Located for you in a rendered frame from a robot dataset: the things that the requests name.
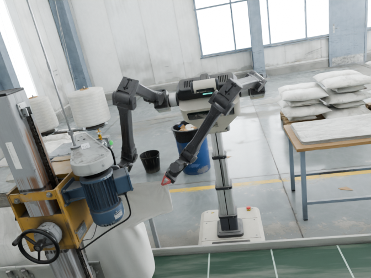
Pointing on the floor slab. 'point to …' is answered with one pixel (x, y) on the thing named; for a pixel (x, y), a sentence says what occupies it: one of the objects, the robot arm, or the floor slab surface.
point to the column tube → (33, 176)
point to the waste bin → (199, 168)
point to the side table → (320, 171)
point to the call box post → (154, 233)
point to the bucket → (150, 161)
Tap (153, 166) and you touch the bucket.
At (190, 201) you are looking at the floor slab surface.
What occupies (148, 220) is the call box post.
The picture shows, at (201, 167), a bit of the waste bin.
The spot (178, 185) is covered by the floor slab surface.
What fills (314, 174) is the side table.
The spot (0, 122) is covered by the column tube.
